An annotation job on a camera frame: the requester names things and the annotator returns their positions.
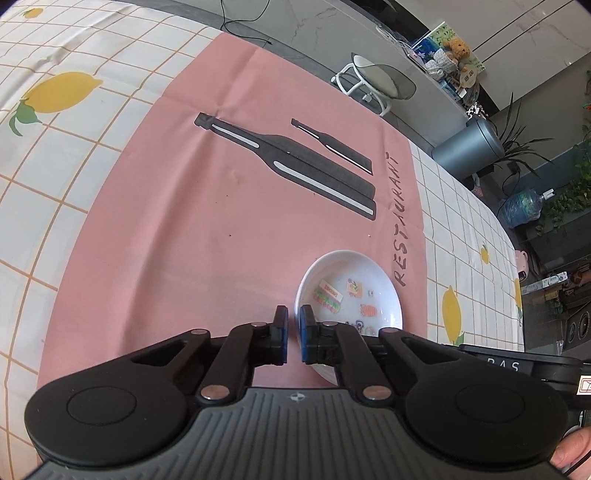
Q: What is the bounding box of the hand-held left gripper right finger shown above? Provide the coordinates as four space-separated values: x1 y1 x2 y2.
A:
298 304 458 401

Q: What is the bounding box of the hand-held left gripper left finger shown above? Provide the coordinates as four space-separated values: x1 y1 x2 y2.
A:
129 305 290 403

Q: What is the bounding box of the small white sticker plate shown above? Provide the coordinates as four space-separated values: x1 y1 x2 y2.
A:
294 249 403 388

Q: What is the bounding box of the person's right hand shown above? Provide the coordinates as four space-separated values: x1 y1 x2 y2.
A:
549 427 591 477

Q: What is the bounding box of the black speaker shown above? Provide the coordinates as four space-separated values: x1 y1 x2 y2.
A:
564 308 591 348

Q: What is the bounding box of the white power strip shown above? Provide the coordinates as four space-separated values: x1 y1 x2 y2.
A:
521 271 572 295

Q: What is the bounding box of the pink small appliance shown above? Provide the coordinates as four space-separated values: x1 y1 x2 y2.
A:
514 249 533 281

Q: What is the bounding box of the pink printed table mat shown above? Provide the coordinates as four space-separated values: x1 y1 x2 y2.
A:
37 34 428 393

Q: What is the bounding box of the blue water bottle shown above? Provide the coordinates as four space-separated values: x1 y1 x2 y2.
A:
497 191 544 230

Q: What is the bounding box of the bushy green potted plant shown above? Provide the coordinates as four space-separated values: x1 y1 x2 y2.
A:
539 143 591 232

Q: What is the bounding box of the grey cylindrical bin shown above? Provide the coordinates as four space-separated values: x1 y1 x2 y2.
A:
431 117 505 179

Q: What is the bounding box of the tall leafy potted plant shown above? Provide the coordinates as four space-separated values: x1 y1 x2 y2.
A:
489 92 556 177

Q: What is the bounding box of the grey marble low cabinet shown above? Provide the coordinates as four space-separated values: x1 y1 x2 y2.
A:
272 0 472 148

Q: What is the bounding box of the white stool with grey seat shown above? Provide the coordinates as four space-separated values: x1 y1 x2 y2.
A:
332 52 417 117

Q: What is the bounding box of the lemon print tablecloth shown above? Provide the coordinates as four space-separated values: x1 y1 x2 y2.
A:
0 0 527 462

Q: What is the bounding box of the blue picture book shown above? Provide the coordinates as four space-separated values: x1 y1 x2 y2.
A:
410 25 486 95

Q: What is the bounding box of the brown teddy bear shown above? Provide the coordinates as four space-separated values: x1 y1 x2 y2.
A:
442 38 472 64

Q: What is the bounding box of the black cable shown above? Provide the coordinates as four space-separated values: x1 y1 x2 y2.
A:
219 0 274 45

